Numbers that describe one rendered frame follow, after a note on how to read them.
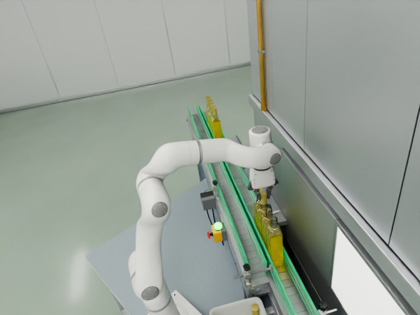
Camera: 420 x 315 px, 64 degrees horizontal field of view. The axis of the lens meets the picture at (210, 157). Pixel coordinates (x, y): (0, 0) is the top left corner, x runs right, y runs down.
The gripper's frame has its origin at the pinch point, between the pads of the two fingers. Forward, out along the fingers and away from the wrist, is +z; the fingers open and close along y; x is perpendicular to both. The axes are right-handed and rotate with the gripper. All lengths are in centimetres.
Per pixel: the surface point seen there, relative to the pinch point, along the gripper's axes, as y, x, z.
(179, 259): 44, -30, 60
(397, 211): -16, 57, -34
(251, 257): 9.1, 6.2, 30.0
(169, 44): 3, -576, 62
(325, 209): -12.4, 30.0, -13.1
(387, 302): -13, 63, -8
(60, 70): 220, -574, 72
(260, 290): 9.9, 21.6, 32.8
